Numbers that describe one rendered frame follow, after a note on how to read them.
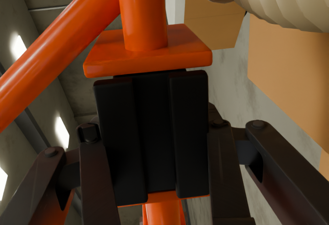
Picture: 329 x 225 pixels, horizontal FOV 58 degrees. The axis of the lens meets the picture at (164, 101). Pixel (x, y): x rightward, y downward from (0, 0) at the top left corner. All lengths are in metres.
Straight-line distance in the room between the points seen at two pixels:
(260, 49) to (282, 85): 0.06
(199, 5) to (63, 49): 1.50
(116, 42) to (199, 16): 1.55
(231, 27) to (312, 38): 1.59
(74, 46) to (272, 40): 0.21
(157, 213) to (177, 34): 0.11
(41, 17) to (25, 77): 10.90
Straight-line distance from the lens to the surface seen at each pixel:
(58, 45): 0.17
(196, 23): 1.75
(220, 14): 1.74
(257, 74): 0.37
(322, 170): 1.40
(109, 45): 0.16
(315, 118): 0.26
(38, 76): 0.18
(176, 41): 0.16
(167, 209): 0.19
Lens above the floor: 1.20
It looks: 3 degrees down
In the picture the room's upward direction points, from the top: 97 degrees counter-clockwise
